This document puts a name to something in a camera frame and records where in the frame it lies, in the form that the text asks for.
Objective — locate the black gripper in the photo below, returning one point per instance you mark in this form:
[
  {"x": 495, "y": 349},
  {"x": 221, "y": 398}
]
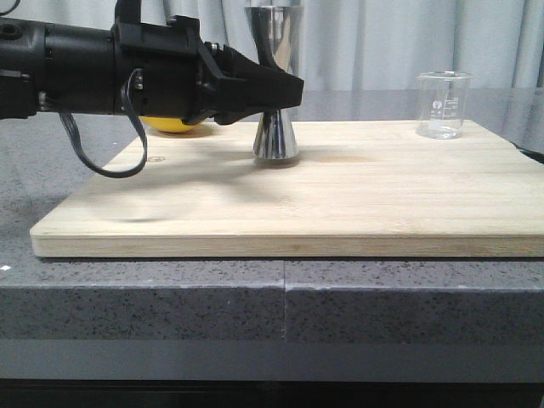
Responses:
[{"x": 168, "y": 71}]

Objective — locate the steel double jigger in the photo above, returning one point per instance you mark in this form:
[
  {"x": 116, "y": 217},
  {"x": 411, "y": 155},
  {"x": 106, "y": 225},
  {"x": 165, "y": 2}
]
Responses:
[{"x": 275, "y": 32}]

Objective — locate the glass beaker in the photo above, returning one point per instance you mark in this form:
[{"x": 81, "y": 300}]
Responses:
[{"x": 442, "y": 101}]

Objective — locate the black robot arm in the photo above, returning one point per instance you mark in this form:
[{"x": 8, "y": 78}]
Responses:
[{"x": 53, "y": 68}]

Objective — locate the yellow lemon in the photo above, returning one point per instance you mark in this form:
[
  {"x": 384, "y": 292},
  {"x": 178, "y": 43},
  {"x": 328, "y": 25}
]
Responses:
[{"x": 167, "y": 125}]

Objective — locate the wooden cutting board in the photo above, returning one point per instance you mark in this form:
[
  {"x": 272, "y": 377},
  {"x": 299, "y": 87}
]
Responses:
[{"x": 363, "y": 189}]

